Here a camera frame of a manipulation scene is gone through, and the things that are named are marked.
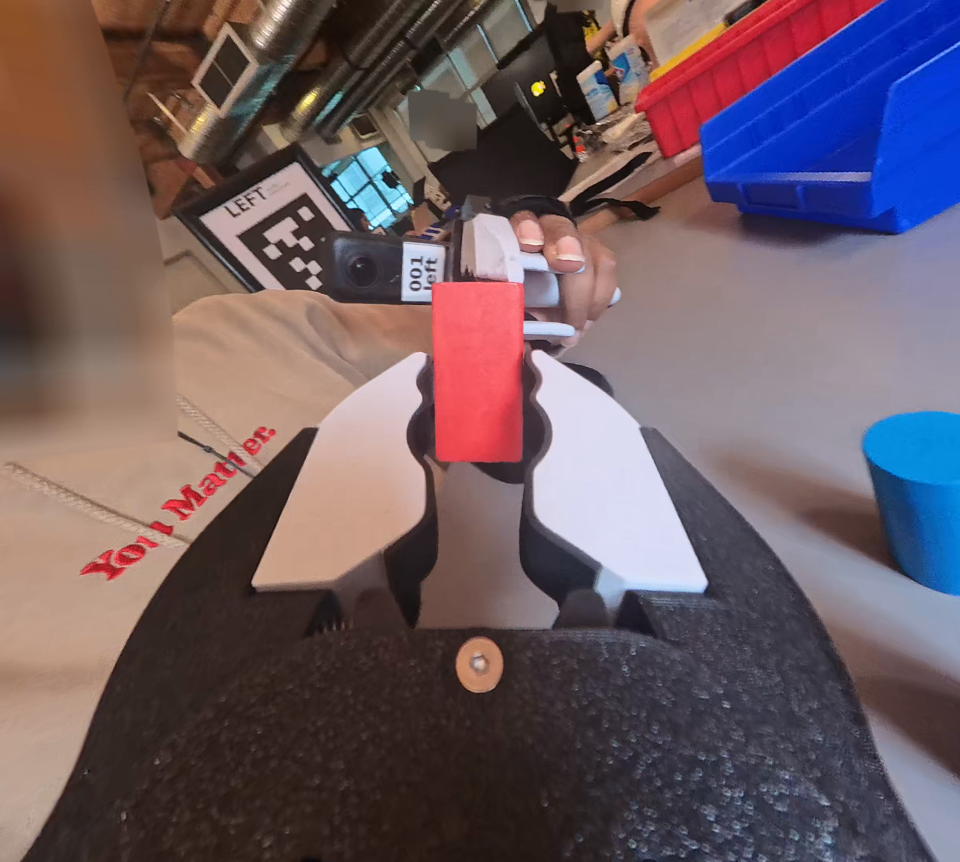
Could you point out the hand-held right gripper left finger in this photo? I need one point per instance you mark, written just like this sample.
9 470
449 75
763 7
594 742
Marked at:
338 502

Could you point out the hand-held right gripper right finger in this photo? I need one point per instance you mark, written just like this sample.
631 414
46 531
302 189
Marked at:
615 502

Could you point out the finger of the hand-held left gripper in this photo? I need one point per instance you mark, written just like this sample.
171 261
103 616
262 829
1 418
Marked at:
542 290
489 248

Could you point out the red wooden block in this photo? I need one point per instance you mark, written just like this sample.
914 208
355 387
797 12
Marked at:
477 375

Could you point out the teal wooden cylinder block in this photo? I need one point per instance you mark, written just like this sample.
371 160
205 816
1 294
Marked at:
918 502

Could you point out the blue plastic bin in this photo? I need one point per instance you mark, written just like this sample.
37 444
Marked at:
840 128

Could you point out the red plastic bin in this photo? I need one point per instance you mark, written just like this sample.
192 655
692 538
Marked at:
780 45

